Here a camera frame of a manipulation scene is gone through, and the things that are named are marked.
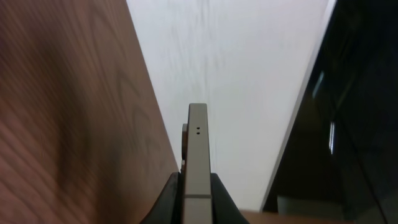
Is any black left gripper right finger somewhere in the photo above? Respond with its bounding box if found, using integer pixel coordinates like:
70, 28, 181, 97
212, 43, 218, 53
210, 173, 249, 224

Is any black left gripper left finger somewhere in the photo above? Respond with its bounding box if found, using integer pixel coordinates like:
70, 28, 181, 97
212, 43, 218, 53
140, 172, 183, 224

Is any Galaxy smartphone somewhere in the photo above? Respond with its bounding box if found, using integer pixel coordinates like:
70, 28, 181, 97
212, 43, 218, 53
182, 103, 213, 224

